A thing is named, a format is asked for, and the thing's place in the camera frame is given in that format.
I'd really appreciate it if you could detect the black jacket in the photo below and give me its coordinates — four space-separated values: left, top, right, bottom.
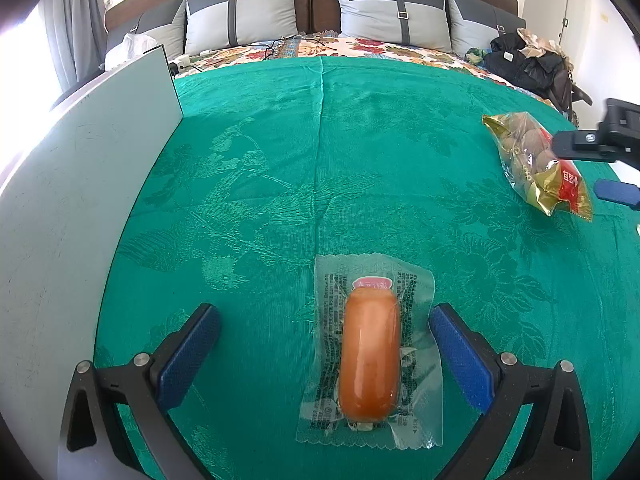
482 34 568 96

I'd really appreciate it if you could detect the floral bedsheet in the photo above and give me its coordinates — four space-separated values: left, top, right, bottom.
172 35 521 86

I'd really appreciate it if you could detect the beige patterned cloth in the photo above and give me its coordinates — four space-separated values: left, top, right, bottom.
517 27 568 56

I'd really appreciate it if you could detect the clear-packed orange sausage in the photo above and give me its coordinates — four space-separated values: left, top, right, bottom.
296 254 445 450

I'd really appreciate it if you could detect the black cable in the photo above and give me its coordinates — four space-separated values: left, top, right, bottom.
264 37 303 61

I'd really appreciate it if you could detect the grey two-tone pillow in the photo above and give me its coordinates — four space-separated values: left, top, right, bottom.
330 0 448 53
445 0 526 56
106 0 188 63
184 0 301 56

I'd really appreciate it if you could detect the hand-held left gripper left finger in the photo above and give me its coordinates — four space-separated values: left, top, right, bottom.
57 303 222 480

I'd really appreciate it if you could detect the gold red-label nut bag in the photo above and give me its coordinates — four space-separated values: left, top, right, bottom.
481 111 594 222

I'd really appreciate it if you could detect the grey curtain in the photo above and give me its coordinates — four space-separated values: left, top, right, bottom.
37 0 108 96

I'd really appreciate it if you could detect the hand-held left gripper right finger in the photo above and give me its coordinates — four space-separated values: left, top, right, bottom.
430 303 593 480

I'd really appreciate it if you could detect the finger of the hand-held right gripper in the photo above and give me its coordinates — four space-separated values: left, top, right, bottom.
594 179 640 209
550 99 640 163

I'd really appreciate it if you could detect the green patterned blanket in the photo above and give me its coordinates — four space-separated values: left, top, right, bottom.
92 55 640 480

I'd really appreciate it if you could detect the clear plastic bag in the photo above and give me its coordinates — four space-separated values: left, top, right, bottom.
105 32 157 68

